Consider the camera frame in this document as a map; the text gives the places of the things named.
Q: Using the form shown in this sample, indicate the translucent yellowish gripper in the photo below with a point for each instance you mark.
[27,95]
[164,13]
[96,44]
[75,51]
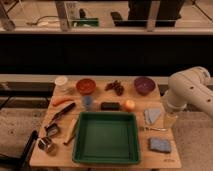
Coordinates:
[169,120]

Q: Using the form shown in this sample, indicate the dark grape bunch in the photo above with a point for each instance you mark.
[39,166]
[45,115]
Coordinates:
[116,86]

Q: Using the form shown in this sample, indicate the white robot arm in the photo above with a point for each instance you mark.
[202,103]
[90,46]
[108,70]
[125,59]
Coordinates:
[187,87]

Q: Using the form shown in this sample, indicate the green plastic tray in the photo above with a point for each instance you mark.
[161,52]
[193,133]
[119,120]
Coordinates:
[106,138]

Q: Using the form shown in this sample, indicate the light blue folded cloth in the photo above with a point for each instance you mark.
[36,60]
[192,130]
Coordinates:
[151,115]

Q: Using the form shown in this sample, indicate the blue sponge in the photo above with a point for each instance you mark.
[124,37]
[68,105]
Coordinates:
[160,145]

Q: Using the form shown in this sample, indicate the metal fork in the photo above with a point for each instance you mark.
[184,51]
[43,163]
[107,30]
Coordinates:
[152,129]

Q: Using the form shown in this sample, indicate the purple bowl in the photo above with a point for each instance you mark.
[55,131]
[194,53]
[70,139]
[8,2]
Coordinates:
[144,85]

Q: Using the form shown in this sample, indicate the yellow red apple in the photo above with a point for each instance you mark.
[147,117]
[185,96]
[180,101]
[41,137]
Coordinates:
[129,105]

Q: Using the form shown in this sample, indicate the dark brown rectangular block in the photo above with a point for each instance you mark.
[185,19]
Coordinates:
[112,106]

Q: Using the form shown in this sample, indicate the blue translucent cup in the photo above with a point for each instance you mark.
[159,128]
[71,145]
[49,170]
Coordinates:
[87,102]

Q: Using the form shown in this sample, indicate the red bowl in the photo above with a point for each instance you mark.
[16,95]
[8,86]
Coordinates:
[86,86]

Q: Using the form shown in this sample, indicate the wooden spatula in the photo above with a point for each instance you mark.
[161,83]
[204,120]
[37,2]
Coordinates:
[71,131]

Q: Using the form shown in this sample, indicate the white lidded jar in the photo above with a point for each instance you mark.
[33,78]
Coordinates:
[61,83]

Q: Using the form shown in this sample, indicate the orange carrot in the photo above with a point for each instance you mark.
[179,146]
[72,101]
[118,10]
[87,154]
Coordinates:
[59,100]

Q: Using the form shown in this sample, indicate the small metal measuring cup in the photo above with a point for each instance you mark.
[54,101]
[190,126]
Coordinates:
[52,130]

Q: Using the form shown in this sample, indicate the green box on shelf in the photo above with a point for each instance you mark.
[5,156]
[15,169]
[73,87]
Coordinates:
[85,22]

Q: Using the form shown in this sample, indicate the black handled knife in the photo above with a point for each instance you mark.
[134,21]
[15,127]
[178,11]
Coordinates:
[63,111]

